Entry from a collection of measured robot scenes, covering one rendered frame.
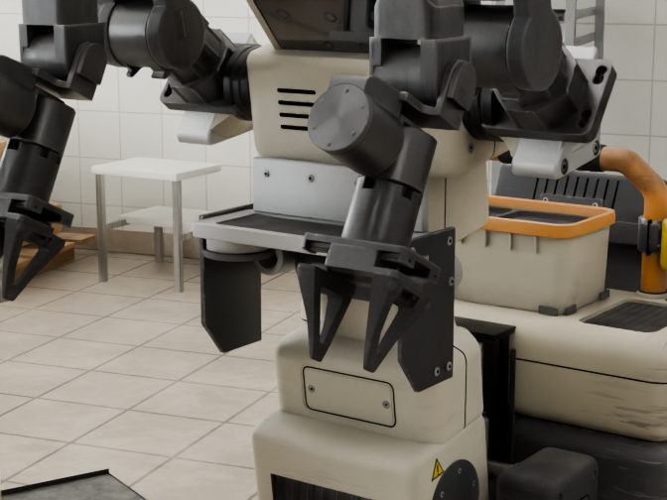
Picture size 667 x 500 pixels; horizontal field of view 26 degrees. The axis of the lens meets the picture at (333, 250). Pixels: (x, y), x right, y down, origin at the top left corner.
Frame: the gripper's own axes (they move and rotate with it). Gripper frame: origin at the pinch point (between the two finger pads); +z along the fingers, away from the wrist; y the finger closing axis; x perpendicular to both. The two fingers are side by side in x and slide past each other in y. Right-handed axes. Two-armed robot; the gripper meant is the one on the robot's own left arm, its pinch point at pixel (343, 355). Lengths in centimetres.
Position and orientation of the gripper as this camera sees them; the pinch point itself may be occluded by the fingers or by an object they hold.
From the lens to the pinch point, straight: 119.0
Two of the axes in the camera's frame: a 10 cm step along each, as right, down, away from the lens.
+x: 5.1, 2.9, 8.1
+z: -2.6, 9.5, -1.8
